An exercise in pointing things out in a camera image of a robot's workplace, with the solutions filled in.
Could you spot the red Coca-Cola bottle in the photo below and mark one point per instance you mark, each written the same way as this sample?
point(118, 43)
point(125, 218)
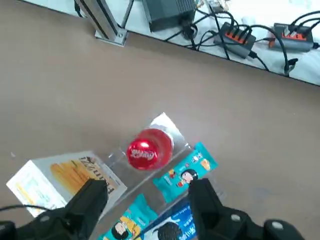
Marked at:
point(145, 152)

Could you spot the clear acrylic stepped shelf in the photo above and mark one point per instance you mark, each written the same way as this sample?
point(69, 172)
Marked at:
point(160, 121)

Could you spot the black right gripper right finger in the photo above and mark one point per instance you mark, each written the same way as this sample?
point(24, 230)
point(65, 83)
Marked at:
point(210, 215)

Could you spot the black power adapter box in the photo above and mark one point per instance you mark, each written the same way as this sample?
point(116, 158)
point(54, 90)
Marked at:
point(170, 12)

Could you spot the grey hub orange ports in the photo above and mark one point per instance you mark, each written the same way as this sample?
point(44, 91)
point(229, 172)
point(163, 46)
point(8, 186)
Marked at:
point(225, 42)
point(300, 43)

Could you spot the teal snack packet yellow print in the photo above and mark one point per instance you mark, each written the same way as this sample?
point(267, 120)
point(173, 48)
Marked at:
point(127, 225)

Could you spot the white yellow Franzzi cookie box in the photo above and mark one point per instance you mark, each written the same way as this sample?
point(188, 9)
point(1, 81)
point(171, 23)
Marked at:
point(62, 172)

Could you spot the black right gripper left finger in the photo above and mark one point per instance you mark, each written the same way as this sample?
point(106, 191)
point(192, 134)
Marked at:
point(75, 215)

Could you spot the blue Oreo cookie box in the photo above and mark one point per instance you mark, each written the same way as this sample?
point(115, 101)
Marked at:
point(175, 222)

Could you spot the teal snack packet red-dressed girl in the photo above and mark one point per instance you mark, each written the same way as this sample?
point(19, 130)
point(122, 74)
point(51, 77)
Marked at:
point(180, 175)

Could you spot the aluminium frame post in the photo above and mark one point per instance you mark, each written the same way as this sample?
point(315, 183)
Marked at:
point(107, 27)

